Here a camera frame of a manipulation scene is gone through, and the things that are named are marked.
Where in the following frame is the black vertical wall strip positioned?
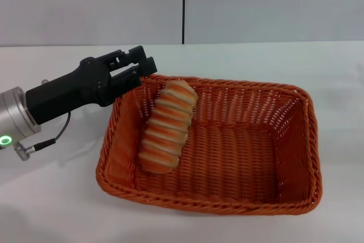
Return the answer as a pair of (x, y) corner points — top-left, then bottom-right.
(181, 0), (187, 46)

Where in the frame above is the orange woven rectangular basket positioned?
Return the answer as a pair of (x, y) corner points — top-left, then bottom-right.
(96, 73), (324, 217)

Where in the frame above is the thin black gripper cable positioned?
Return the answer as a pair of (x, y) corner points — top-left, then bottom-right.
(15, 110), (72, 160)

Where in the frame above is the striped orange white bread loaf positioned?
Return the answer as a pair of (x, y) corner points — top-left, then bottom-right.
(138, 80), (198, 174)

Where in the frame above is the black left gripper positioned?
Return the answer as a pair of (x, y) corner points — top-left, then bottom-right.
(25, 44), (159, 126)

